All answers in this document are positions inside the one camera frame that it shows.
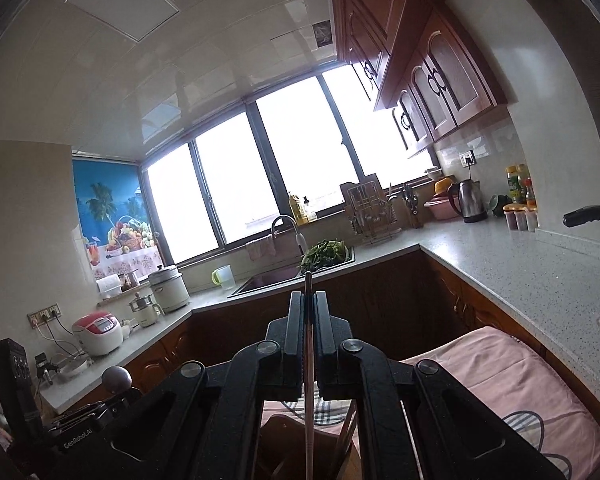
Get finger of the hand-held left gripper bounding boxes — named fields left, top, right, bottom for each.
left=47, top=392, right=147, bottom=436

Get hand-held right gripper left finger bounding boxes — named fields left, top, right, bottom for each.
left=65, top=291, right=306, bottom=480

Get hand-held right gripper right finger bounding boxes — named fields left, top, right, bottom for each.
left=314, top=291, right=563, bottom=480

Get metal spoon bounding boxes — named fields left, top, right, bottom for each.
left=102, top=366, right=133, bottom=397

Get wooden utensil holder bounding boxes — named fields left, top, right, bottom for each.
left=257, top=410, right=363, bottom=480

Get red-patterned wooden chopstick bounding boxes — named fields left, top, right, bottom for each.
left=302, top=271, right=315, bottom=480

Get small black device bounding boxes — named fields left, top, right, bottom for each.
left=34, top=352, right=61, bottom=387

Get shallow white dish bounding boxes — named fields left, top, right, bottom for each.
left=60, top=357, right=94, bottom=379

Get steel kitchen sink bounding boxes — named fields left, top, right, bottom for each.
left=227, top=260, right=357, bottom=302

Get wooden base cabinets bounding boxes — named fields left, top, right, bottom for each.
left=125, top=247, right=600, bottom=426

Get red white rice cooker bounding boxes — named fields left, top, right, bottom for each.
left=71, top=311, right=126, bottom=358

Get metal chopstick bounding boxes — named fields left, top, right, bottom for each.
left=336, top=402, right=357, bottom=467

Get green leafy vegetables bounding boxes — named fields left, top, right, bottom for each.
left=300, top=240, right=353, bottom=271

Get white green measuring cup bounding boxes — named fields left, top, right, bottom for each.
left=211, top=265, right=237, bottom=291

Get pink hanging towel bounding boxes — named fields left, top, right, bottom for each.
left=245, top=237, right=277, bottom=262

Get small white electric pot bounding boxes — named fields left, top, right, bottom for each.
left=127, top=292, right=164, bottom=329

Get chrome kitchen faucet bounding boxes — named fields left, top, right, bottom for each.
left=271, top=215, right=306, bottom=259

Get white container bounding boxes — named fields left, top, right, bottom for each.
left=96, top=274, right=123, bottom=302

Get yellow oil bottle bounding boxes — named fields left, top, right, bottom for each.
left=287, top=191, right=306, bottom=226

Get white steamer pot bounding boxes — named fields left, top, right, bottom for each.
left=147, top=265, right=191, bottom=313

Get wooden cutting board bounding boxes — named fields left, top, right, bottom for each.
left=340, top=174, right=381, bottom=211

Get pink plaid-heart tablecloth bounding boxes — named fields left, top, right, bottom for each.
left=260, top=326, right=600, bottom=480

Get knife block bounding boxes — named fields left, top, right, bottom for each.
left=400, top=182, right=426, bottom=229

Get pink plastic basin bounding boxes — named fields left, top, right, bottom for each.
left=424, top=197, right=463, bottom=221

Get kitchen window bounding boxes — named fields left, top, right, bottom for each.
left=142, top=62, right=438, bottom=267

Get fruit and beach poster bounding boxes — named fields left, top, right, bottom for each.
left=72, top=157, right=162, bottom=282

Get steel electric kettle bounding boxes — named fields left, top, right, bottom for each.
left=447, top=178, right=491, bottom=224

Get grey speckled countertop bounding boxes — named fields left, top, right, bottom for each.
left=37, top=210, right=600, bottom=417

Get yellow-lid condiment bottle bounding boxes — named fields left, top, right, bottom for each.
left=505, top=164, right=526, bottom=205

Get black wok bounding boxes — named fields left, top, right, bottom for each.
left=562, top=205, right=600, bottom=229

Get wall socket strip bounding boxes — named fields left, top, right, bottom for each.
left=27, top=302, right=62, bottom=330

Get wire dish rack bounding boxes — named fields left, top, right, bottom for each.
left=347, top=180, right=403, bottom=247

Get wooden wall cabinets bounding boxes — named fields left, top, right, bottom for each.
left=327, top=0, right=509, bottom=159

